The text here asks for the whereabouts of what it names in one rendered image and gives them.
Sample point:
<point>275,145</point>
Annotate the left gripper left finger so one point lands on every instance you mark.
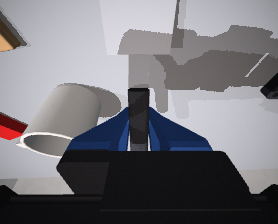
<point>106,135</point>

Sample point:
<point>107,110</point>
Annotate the light wood cutting board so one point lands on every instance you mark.
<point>7,39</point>

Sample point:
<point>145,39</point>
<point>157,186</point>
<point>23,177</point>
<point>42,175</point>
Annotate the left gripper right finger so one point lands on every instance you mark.
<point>172,136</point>

